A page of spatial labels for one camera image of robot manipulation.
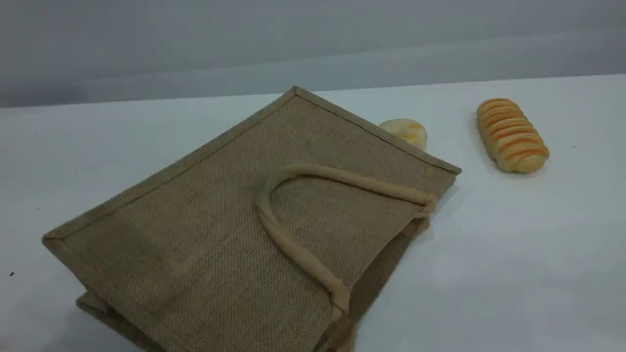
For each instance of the brown jute tote bag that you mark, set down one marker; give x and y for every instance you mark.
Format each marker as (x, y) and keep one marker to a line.
(220, 244)

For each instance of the round pale bun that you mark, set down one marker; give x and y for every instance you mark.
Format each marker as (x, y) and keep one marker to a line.
(408, 132)

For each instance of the long striped bread loaf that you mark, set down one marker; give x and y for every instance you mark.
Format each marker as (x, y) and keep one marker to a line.
(511, 134)

